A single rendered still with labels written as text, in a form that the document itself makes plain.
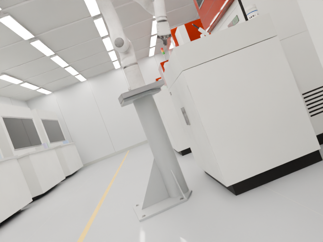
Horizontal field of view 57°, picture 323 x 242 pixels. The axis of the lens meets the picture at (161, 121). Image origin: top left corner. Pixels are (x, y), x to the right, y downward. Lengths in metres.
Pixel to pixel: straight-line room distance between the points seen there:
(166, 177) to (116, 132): 8.06
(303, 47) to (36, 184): 5.14
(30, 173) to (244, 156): 4.91
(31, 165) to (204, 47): 4.88
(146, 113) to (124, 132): 8.03
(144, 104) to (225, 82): 0.67
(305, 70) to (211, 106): 0.89
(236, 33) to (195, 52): 0.27
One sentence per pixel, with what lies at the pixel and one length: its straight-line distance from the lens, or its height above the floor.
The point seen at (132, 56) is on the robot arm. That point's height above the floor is 1.11.
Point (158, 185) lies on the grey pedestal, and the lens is 2.33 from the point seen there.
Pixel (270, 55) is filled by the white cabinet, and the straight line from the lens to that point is 1.97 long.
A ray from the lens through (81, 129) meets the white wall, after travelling 10.42.
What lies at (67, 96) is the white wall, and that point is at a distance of 10.56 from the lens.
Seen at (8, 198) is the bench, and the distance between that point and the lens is 5.01.
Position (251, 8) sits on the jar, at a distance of 2.07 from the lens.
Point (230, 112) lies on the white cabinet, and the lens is 1.84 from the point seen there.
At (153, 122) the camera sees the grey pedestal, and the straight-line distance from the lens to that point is 2.22.
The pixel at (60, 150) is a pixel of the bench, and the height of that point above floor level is 0.76.
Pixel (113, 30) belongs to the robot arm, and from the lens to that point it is 2.34.
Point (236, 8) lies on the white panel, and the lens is 2.44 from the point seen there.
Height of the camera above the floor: 0.60
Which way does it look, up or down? level
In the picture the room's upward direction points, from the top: 21 degrees counter-clockwise
